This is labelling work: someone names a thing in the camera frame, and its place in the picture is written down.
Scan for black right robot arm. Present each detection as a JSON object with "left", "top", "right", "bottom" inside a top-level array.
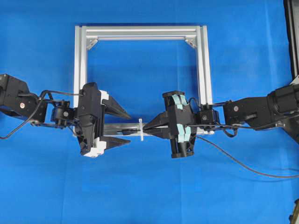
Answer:
[{"left": 142, "top": 84, "right": 299, "bottom": 158}]

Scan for black wire with plug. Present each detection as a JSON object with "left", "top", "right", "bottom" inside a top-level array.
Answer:
[{"left": 121, "top": 126, "right": 299, "bottom": 179}]

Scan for silver aluminium extrusion frame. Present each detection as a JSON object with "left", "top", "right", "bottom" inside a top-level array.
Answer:
[{"left": 71, "top": 24, "right": 215, "bottom": 137}]

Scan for black metal stand at right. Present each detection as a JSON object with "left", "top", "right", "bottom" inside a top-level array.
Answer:
[{"left": 284, "top": 0, "right": 299, "bottom": 84}]

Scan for white zip tie loop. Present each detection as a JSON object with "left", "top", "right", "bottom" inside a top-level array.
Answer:
[{"left": 138, "top": 118, "right": 144, "bottom": 141}]

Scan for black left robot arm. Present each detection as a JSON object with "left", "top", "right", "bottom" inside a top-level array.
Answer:
[{"left": 0, "top": 74, "right": 130, "bottom": 158}]

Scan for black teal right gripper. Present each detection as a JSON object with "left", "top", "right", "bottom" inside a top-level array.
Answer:
[{"left": 143, "top": 91, "right": 197, "bottom": 158}]

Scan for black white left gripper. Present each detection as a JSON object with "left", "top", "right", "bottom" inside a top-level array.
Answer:
[{"left": 76, "top": 82, "right": 131, "bottom": 158}]

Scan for dark object at bottom right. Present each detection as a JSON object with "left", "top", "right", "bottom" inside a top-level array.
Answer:
[{"left": 289, "top": 199, "right": 299, "bottom": 224}]

